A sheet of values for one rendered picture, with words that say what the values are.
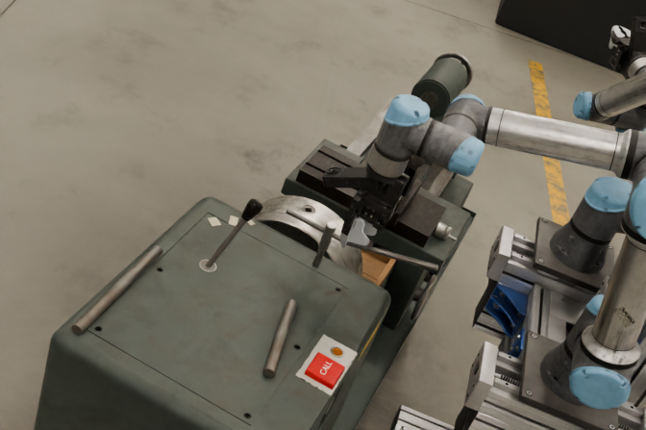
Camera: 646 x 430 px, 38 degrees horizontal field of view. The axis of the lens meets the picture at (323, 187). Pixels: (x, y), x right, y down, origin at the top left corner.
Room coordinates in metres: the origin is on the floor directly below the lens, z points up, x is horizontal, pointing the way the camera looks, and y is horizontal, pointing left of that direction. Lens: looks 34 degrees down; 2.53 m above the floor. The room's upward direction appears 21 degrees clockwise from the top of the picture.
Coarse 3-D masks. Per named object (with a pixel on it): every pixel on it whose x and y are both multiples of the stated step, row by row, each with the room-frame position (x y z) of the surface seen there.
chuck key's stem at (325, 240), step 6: (330, 222) 1.58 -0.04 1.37; (330, 228) 1.56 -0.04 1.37; (324, 234) 1.57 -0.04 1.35; (330, 234) 1.56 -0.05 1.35; (324, 240) 1.56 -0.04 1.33; (330, 240) 1.57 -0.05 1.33; (318, 246) 1.57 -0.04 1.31; (324, 246) 1.56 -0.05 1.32; (318, 252) 1.57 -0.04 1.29; (324, 252) 1.57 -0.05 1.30; (318, 258) 1.57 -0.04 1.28; (312, 264) 1.57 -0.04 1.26; (318, 264) 1.57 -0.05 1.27
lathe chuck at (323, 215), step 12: (264, 204) 1.82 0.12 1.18; (276, 204) 1.79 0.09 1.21; (288, 204) 1.79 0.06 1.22; (300, 204) 1.79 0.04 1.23; (312, 204) 1.81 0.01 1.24; (312, 216) 1.76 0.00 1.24; (324, 216) 1.78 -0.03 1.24; (336, 216) 1.80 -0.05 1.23; (336, 228) 1.77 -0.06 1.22; (336, 240) 1.73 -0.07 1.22; (348, 252) 1.74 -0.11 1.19; (360, 252) 1.79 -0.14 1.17; (348, 264) 1.72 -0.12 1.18; (360, 264) 1.78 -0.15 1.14
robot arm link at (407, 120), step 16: (400, 96) 1.57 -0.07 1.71; (400, 112) 1.53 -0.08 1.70; (416, 112) 1.54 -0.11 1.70; (384, 128) 1.54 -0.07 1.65; (400, 128) 1.53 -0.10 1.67; (416, 128) 1.53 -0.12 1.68; (384, 144) 1.53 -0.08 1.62; (400, 144) 1.53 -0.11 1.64; (416, 144) 1.52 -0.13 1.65; (400, 160) 1.53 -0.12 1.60
